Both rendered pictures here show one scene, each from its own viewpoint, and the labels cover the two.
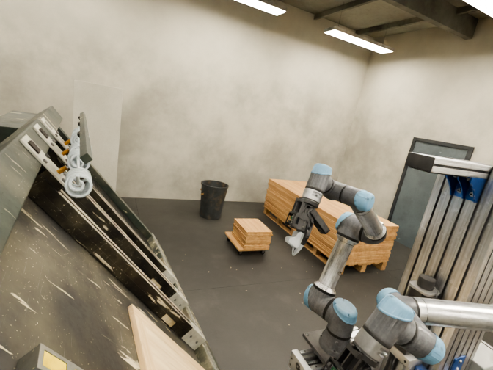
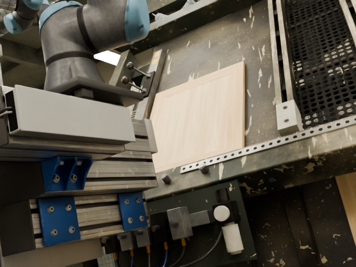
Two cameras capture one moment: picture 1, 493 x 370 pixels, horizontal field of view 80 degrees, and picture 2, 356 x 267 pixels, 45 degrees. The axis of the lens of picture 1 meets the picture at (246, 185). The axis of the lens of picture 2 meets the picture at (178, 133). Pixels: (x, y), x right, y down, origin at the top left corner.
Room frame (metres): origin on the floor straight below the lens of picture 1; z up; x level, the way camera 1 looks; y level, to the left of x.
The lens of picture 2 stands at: (2.12, -0.93, 0.70)
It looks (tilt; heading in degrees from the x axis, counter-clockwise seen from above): 12 degrees up; 145
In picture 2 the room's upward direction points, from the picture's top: 13 degrees counter-clockwise
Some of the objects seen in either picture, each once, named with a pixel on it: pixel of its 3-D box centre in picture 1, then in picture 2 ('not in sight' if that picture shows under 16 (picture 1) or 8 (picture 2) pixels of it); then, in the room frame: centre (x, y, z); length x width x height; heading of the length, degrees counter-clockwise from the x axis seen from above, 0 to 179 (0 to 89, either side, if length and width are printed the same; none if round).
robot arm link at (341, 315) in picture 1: (341, 316); (68, 35); (1.23, -0.56, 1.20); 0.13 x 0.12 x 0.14; 44
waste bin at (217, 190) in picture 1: (211, 200); not in sight; (5.34, 0.60, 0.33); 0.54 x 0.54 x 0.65
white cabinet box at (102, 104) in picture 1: (96, 155); not in sight; (4.27, 2.30, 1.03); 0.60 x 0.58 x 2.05; 27
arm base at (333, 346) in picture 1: (337, 337); (73, 81); (1.23, -0.57, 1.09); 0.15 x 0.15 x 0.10
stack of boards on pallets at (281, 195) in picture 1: (319, 218); not in sight; (5.25, -1.46, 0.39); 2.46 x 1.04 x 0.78; 27
